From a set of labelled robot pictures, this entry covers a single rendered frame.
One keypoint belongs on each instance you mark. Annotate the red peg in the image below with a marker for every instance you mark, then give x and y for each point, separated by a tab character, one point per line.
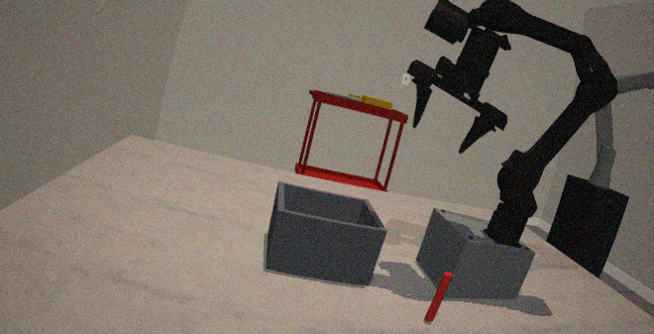
435	304

